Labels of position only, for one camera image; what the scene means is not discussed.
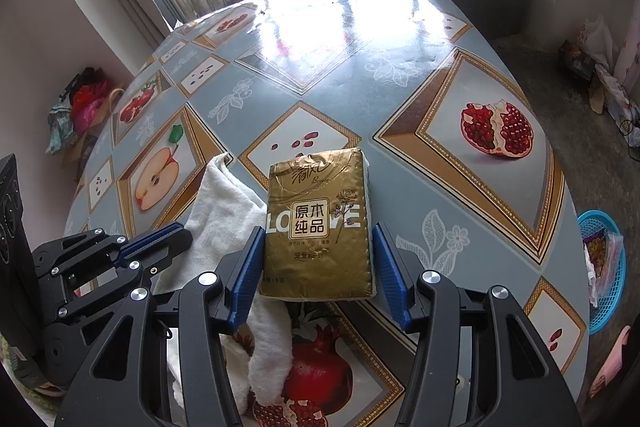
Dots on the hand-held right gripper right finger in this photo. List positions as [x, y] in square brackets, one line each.
[392, 277]

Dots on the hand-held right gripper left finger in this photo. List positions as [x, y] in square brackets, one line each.
[247, 277]

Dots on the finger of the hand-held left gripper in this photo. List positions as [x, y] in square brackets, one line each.
[100, 289]
[155, 239]

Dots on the gold tissue pack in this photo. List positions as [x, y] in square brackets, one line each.
[320, 227]

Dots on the purple yellow snack packet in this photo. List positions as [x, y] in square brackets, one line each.
[596, 249]

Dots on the blue plastic basket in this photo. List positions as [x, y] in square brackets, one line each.
[607, 307]

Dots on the clear plastic bag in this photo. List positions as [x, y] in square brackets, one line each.
[612, 264]

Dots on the white towel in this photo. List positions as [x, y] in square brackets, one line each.
[220, 207]

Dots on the pile of colourful bags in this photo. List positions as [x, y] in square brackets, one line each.
[82, 107]

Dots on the pink slipper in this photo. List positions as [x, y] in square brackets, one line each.
[612, 362]

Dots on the pile of plastic bags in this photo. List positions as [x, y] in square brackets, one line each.
[600, 57]

